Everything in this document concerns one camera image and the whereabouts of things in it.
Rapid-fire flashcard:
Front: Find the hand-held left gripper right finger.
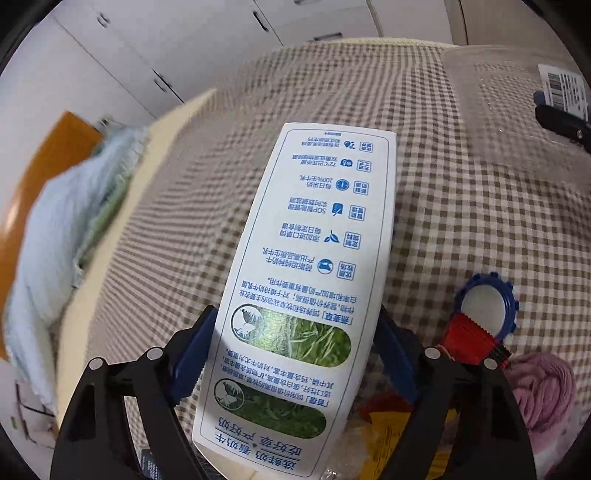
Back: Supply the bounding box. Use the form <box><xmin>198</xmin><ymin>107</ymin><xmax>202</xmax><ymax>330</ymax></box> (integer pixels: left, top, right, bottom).
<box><xmin>373</xmin><ymin>307</ymin><xmax>539</xmax><ymax>480</ymax></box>

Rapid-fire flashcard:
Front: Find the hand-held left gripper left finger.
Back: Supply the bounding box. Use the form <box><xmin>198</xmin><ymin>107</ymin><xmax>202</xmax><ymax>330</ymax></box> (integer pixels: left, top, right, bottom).
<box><xmin>50</xmin><ymin>305</ymin><xmax>220</xmax><ymax>480</ymax></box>

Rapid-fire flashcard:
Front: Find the clear labelled plastic packet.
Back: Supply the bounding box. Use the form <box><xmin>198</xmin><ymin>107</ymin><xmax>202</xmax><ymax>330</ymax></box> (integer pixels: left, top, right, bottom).
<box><xmin>441</xmin><ymin>46</ymin><xmax>591</xmax><ymax>158</ymax></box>

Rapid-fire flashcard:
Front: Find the yellow snack packet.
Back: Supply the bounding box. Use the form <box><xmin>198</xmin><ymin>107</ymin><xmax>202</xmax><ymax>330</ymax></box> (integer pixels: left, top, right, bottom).
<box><xmin>365</xmin><ymin>408</ymin><xmax>458</xmax><ymax>480</ymax></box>

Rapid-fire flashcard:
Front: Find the small red snack packet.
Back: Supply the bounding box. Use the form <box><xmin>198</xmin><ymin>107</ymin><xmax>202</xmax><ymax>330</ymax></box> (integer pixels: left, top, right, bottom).
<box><xmin>436</xmin><ymin>311</ymin><xmax>513</xmax><ymax>370</ymax></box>

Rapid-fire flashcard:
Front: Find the blue jar lid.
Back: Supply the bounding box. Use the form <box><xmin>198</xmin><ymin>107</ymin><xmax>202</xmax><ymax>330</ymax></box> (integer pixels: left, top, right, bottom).
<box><xmin>455</xmin><ymin>272</ymin><xmax>520</xmax><ymax>344</ymax></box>

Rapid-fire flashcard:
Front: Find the mauve towel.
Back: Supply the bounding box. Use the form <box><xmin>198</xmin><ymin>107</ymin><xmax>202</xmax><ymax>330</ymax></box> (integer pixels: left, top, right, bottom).
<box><xmin>505</xmin><ymin>353</ymin><xmax>578</xmax><ymax>432</ymax></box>

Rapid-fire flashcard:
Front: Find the white milk carton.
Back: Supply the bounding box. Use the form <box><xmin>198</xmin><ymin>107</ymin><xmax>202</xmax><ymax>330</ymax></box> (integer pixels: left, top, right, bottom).
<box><xmin>191</xmin><ymin>122</ymin><xmax>398</xmax><ymax>478</ymax></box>

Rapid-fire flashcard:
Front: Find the beige door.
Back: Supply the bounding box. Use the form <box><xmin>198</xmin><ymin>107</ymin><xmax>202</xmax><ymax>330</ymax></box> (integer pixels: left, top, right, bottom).
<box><xmin>457</xmin><ymin>0</ymin><xmax>555</xmax><ymax>49</ymax></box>

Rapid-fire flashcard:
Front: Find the brown checked blanket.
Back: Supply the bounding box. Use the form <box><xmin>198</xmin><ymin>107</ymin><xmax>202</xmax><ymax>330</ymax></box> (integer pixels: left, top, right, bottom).
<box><xmin>55</xmin><ymin>44</ymin><xmax>591</xmax><ymax>462</ymax></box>

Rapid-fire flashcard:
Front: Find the light blue quilt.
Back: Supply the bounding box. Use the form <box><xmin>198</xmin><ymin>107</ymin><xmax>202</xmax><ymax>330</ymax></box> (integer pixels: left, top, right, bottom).
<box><xmin>2</xmin><ymin>124</ymin><xmax>151</xmax><ymax>416</ymax></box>

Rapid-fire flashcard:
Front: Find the white wardrobe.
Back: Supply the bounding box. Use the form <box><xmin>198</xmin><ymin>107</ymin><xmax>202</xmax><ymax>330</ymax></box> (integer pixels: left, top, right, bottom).
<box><xmin>51</xmin><ymin>0</ymin><xmax>455</xmax><ymax>121</ymax></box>

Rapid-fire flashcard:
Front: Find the wooden bed frame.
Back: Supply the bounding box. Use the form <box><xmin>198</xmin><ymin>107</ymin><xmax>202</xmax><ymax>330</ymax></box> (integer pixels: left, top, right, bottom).
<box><xmin>0</xmin><ymin>111</ymin><xmax>105</xmax><ymax>363</ymax></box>

